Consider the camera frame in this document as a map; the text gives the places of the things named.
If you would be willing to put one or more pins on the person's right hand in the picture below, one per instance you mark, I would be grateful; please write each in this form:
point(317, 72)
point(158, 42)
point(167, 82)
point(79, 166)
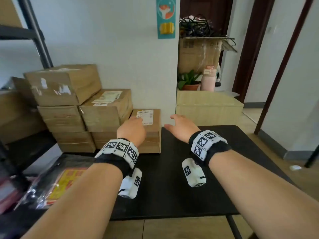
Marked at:
point(184, 126)

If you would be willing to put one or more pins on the person's left hand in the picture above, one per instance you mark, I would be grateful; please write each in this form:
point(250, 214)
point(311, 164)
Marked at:
point(132, 129)

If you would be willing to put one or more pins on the small cardboard parcel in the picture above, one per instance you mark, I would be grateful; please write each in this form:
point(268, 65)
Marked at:
point(152, 141)

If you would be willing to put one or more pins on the stack of cardboard boxes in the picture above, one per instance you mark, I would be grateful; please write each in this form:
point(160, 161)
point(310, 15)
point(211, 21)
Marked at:
point(64, 119)

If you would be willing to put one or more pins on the stack of red yellow stickers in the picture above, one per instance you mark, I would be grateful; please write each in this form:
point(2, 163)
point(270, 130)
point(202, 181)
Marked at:
point(64, 181)

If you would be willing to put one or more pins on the pile of cardboard boxes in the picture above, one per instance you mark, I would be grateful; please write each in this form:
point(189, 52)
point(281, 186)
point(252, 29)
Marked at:
point(17, 116)

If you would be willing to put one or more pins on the clear plastic bag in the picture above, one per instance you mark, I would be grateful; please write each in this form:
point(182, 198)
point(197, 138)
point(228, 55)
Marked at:
point(35, 191)

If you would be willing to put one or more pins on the large plain cardboard box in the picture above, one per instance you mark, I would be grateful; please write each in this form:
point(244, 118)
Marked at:
point(10, 12)

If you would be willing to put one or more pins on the person's right forearm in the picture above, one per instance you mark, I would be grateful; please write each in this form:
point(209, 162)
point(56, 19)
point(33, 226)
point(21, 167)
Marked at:
point(261, 196)

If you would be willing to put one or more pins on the person's left forearm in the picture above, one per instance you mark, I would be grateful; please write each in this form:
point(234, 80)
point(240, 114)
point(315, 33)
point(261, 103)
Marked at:
point(74, 209)

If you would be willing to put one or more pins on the black wristband white markers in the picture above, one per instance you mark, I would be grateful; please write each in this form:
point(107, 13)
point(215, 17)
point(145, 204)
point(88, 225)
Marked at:
point(119, 146)
point(206, 143)

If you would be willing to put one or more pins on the light wood cabinet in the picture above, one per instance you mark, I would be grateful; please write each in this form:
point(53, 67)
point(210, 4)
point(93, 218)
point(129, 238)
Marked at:
point(209, 109)

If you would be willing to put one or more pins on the potted green plant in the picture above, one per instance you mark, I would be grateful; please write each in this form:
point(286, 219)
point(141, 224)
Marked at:
point(189, 78)

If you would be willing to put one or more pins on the pink water bottle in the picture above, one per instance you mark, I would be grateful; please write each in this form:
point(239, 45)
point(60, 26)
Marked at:
point(208, 83)

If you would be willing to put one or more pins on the small white floor object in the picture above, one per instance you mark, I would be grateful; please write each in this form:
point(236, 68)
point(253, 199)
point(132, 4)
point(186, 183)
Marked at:
point(295, 168)

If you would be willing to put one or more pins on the wood-top desk black legs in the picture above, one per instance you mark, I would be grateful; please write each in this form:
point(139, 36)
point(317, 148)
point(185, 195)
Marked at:
point(312, 156)

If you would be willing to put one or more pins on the black metal shelf rack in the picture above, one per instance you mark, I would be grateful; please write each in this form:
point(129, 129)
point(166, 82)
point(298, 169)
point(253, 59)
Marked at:
point(20, 32)

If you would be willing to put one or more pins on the yellow wall holder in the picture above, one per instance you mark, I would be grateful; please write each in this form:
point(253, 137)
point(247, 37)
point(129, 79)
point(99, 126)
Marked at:
point(167, 28)

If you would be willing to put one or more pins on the thick dark brown door frame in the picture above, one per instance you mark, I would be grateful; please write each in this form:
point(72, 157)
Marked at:
point(251, 47)

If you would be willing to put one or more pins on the thin dark brown door frame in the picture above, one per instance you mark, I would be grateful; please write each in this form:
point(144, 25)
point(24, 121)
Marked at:
point(283, 65)

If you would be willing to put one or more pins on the teal wall poster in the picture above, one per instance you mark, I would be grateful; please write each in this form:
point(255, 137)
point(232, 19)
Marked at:
point(165, 2)

